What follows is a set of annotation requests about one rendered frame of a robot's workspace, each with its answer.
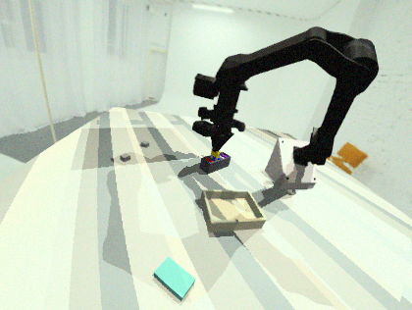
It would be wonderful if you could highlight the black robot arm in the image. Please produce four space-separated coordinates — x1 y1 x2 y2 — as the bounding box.
192 26 379 166

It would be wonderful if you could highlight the small turquoise block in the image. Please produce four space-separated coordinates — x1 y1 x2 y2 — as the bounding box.
154 257 196 301

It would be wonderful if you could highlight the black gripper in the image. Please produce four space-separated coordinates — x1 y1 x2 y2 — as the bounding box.
192 102 246 152

